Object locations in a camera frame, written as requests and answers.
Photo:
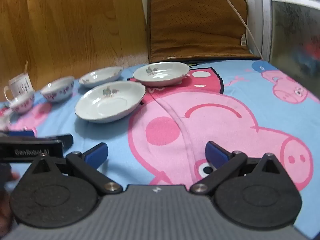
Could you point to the white bowl pink pattern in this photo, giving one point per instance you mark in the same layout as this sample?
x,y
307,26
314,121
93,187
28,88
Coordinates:
x,y
58,90
4,121
23,103

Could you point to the printed blanket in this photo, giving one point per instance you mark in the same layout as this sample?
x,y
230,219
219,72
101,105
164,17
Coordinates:
x,y
175,120

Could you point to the brown seat cushion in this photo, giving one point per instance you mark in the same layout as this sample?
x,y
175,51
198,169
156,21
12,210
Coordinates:
x,y
195,22

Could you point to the large white floral plate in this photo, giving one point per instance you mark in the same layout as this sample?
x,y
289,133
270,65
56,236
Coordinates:
x,y
110,105

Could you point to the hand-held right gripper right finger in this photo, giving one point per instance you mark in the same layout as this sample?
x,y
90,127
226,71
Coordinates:
x,y
216,155

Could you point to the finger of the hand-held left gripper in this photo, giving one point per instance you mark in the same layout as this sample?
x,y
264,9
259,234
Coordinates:
x,y
17,133
65,140

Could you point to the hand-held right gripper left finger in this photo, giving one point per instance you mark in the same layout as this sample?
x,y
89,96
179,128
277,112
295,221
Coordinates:
x,y
96,155

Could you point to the frosted glass door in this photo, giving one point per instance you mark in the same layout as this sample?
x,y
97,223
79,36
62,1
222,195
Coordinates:
x,y
292,25

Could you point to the white enamel mug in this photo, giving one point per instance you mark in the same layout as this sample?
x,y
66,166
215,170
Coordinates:
x,y
21,85

